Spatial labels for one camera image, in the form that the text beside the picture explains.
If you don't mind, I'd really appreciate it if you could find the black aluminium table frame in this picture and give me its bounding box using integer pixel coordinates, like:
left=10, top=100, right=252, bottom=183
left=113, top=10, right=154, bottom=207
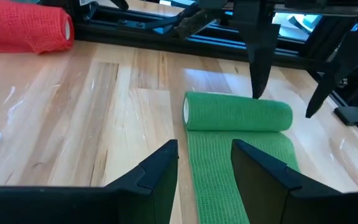
left=39, top=0, right=358, bottom=149

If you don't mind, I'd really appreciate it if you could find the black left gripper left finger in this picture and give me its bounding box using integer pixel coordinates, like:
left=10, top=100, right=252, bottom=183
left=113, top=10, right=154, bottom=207
left=0, top=139, right=179, bottom=224

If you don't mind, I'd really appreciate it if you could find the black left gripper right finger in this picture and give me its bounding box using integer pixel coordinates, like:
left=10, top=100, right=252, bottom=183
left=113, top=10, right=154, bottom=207
left=231, top=139, right=358, bottom=224

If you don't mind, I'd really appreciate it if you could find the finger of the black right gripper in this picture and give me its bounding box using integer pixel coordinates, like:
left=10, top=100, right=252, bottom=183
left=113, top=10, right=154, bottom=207
left=305, top=9, right=358, bottom=119
left=233, top=9, right=282, bottom=100

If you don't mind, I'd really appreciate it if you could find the green elastic bandage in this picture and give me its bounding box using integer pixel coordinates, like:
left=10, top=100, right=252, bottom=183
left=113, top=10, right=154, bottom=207
left=182, top=91, right=301, bottom=224

